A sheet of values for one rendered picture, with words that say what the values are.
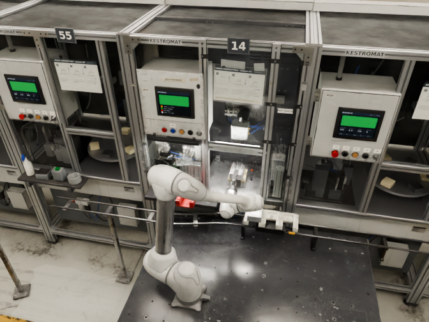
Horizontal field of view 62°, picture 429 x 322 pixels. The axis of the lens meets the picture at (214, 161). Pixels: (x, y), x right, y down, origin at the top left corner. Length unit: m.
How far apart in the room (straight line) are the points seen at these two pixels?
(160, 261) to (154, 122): 0.90
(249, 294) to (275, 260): 0.32
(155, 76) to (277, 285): 1.51
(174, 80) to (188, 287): 1.22
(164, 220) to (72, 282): 1.61
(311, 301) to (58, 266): 2.26
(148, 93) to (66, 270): 1.91
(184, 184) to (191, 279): 0.60
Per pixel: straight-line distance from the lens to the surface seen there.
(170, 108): 2.31
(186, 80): 2.22
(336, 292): 2.49
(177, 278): 2.15
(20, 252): 3.92
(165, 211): 2.01
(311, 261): 2.60
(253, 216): 2.46
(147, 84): 2.32
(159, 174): 1.90
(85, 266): 3.56
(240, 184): 2.73
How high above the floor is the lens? 2.64
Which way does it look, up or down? 36 degrees down
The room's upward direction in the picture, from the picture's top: straight up
